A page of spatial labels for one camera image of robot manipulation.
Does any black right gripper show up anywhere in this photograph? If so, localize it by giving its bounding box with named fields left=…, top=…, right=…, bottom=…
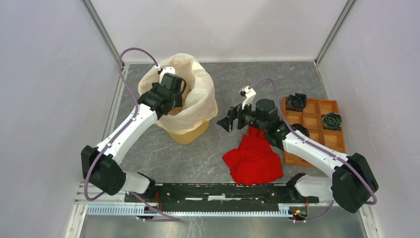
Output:
left=216, top=98, right=267, bottom=133

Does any translucent white trash bag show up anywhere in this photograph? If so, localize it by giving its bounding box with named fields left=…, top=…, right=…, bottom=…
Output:
left=156, top=53, right=218, bottom=134

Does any yellow plastic trash bin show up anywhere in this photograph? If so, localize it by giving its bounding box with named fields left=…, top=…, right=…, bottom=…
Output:
left=167, top=121, right=210, bottom=145

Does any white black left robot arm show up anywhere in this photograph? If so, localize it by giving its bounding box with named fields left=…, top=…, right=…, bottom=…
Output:
left=81, top=67, right=186, bottom=202

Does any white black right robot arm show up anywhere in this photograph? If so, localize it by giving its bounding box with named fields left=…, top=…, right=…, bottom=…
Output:
left=217, top=99, right=379, bottom=213

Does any red cloth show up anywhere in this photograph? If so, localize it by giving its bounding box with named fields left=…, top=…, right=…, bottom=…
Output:
left=222, top=127, right=283, bottom=185

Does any dark rolled sock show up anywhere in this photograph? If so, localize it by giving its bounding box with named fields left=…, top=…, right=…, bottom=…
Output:
left=291, top=123, right=310, bottom=138

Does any black rolled sock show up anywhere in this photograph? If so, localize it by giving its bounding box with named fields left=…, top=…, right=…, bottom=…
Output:
left=285, top=93, right=308, bottom=112

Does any orange compartment tray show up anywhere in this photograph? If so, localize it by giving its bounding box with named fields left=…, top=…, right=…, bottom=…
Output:
left=281, top=96, right=347, bottom=153

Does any blue yellow rolled sock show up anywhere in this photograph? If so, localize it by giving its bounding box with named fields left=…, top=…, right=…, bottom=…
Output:
left=321, top=112, right=342, bottom=131

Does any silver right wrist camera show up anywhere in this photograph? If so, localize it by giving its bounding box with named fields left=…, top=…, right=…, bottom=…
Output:
left=240, top=86, right=256, bottom=110

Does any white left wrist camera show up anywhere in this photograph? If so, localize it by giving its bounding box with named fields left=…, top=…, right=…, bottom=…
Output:
left=158, top=66, right=175, bottom=83

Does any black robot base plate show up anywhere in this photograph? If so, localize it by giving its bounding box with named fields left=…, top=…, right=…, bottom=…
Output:
left=124, top=178, right=319, bottom=212

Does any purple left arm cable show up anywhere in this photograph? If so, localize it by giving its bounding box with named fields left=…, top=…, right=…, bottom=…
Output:
left=83, top=47, right=181, bottom=222

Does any aluminium frame rail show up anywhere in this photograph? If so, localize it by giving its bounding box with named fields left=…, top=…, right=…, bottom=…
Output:
left=70, top=183, right=315, bottom=218

